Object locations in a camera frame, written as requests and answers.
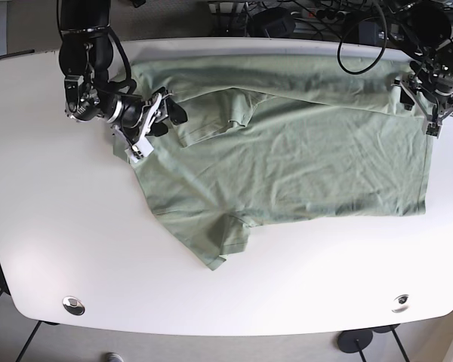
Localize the black electronics box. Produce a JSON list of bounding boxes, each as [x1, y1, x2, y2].
[[353, 20, 405, 47]]

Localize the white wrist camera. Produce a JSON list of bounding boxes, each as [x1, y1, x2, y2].
[[422, 121, 442, 138], [125, 137, 154, 164]]

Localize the left chrome table grommet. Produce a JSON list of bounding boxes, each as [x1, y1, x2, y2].
[[62, 296, 85, 316]]

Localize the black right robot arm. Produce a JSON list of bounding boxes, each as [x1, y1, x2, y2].
[[56, 1, 188, 157]]

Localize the chrome table grommet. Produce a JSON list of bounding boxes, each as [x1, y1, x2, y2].
[[390, 294, 411, 314], [62, 296, 85, 316]]

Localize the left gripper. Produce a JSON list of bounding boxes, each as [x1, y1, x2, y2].
[[393, 47, 453, 124]]

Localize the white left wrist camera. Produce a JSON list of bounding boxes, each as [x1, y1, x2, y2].
[[422, 121, 442, 138]]

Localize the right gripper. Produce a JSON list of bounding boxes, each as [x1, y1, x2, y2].
[[64, 75, 188, 148]]

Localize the black power adapter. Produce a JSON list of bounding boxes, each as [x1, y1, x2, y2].
[[247, 7, 296, 38]]

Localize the sage green polo shirt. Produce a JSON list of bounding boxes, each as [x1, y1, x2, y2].
[[131, 54, 433, 269]]

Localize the right chrome table grommet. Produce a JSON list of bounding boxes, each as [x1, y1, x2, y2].
[[390, 294, 411, 314]]

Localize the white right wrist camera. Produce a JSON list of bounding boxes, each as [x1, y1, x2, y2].
[[125, 137, 154, 164]]

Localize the black round stand base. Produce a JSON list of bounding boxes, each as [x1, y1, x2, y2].
[[337, 329, 373, 354]]

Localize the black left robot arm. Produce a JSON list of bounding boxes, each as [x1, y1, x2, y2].
[[337, 1, 453, 137]]

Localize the grey sneaker shoe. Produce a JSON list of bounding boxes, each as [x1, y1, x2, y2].
[[104, 352, 124, 362]]

